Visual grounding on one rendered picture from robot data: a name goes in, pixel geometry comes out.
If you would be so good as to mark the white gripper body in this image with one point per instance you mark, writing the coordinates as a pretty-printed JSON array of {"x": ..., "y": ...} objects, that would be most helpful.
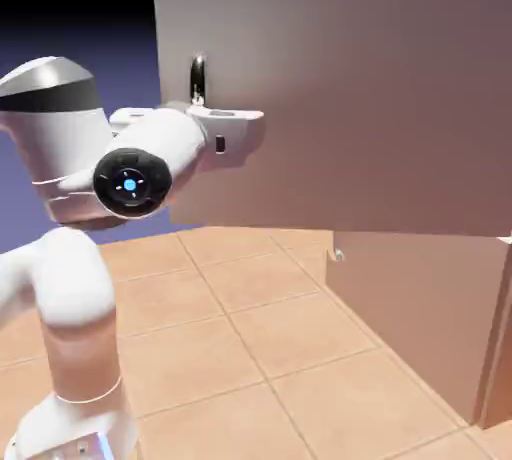
[{"x": 236, "y": 136}]

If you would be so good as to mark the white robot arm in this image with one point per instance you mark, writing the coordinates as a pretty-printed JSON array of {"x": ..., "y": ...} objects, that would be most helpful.
[{"x": 68, "y": 276}]

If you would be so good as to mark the large brown cabinet door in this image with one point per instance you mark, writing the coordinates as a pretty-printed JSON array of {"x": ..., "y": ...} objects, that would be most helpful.
[{"x": 360, "y": 108}]

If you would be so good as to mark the small brown cabinet door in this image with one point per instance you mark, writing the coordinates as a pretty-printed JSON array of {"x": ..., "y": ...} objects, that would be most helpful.
[{"x": 408, "y": 308}]

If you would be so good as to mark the brown wooden cabinet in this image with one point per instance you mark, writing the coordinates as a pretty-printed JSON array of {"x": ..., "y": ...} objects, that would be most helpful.
[{"x": 500, "y": 348}]

